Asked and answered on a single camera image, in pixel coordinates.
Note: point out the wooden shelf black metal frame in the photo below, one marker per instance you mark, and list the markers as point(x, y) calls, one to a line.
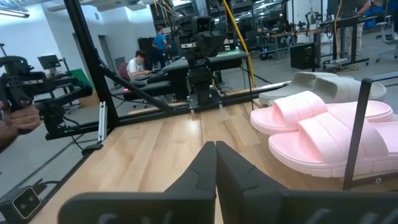
point(357, 130)

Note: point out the black side desk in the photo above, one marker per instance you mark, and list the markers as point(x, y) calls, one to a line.
point(230, 62)

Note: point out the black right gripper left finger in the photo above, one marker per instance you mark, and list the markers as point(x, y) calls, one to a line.
point(192, 199)

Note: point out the black depth camera box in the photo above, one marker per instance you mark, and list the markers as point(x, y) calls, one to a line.
point(26, 202)

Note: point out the black standing desk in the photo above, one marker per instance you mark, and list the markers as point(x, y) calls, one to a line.
point(354, 40)

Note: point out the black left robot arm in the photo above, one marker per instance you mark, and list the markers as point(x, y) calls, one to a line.
point(200, 81)

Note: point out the small black monitor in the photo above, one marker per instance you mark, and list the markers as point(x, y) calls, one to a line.
point(49, 61)

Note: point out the person's hand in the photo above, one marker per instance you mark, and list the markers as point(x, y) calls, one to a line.
point(18, 123)

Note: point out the pink rubber slide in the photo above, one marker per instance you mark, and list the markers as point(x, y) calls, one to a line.
point(320, 140)
point(295, 107)

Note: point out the green board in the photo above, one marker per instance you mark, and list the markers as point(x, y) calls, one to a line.
point(81, 77)

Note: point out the person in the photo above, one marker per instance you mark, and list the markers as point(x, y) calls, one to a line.
point(135, 67)
point(360, 34)
point(160, 42)

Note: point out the maroon chair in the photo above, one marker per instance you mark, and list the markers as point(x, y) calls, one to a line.
point(123, 71)

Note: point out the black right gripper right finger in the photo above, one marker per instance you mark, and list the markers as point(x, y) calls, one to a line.
point(245, 199)

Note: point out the silver aluminium bar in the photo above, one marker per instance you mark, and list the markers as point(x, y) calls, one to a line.
point(102, 121)

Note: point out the grey rubber slide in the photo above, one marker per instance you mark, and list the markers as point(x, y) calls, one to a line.
point(342, 88)
point(304, 79)

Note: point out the black computer case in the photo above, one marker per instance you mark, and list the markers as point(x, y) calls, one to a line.
point(301, 56)

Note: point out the black metal rig frame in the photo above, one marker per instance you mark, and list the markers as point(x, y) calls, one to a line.
point(90, 62)

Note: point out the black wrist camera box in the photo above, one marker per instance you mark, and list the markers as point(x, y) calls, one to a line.
point(203, 24)

